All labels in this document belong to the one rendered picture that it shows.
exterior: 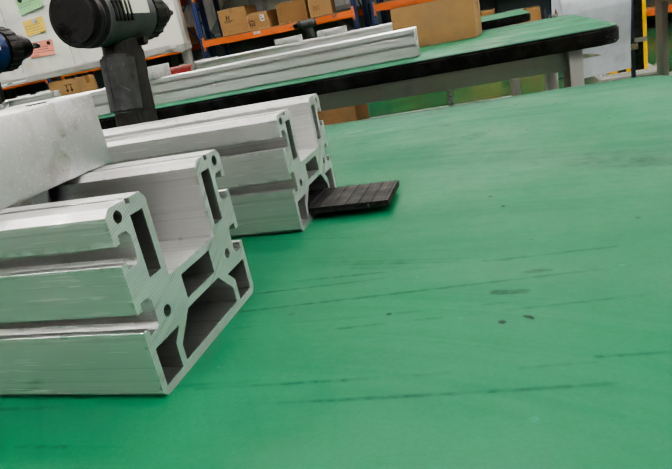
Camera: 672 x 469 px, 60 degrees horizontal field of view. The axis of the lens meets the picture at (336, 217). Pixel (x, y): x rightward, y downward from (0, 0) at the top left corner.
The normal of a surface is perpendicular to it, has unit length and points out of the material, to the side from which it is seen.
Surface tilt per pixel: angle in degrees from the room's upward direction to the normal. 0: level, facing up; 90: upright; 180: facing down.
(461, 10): 88
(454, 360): 0
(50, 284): 90
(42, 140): 90
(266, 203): 90
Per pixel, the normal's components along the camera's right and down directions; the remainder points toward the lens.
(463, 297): -0.19, -0.93
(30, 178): 0.95, -0.10
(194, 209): -0.25, 0.35
